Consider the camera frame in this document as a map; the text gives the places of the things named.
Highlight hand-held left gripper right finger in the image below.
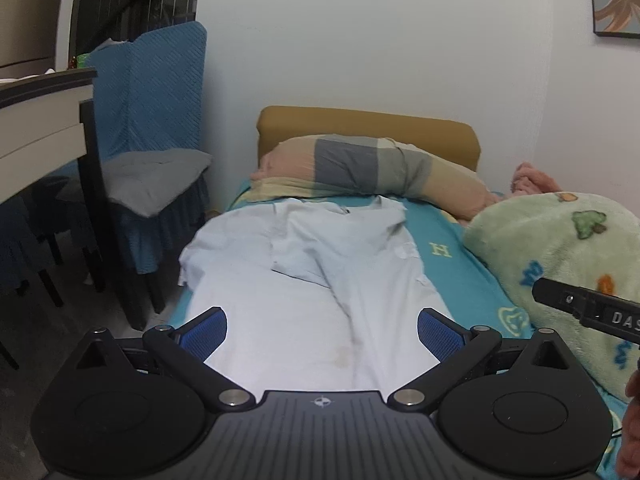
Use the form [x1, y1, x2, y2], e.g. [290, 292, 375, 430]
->
[388, 307, 572, 415]

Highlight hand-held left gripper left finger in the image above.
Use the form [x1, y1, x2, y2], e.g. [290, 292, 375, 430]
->
[74, 306, 257, 414]

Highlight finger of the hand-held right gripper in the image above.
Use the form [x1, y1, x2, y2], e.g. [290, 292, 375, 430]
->
[532, 276, 584, 319]

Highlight light blue shirt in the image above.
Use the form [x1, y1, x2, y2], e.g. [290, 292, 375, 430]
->
[178, 195, 457, 394]

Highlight person's right hand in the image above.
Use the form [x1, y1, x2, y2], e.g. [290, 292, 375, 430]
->
[617, 357, 640, 479]

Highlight green printed fleece blanket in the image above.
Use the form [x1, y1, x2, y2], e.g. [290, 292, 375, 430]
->
[462, 191, 640, 404]

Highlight teal printed bed sheet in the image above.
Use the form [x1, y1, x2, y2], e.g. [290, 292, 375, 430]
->
[167, 179, 632, 480]

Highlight pink cloth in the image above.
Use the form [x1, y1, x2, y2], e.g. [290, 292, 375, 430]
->
[509, 162, 569, 202]

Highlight grey seat cushion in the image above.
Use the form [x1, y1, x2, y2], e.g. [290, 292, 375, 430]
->
[102, 148, 214, 219]

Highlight plaid pillow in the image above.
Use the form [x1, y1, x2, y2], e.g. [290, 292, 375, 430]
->
[249, 133, 502, 221]

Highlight dark covered chair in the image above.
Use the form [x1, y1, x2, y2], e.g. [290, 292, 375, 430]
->
[0, 174, 102, 311]

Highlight brown padded headboard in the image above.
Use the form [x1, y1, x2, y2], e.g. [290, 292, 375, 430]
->
[257, 105, 482, 174]

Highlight blue covered chair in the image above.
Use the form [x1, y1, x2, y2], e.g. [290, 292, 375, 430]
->
[84, 21, 214, 315]

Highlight white table with black legs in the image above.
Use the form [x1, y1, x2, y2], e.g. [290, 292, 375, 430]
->
[0, 66, 152, 332]

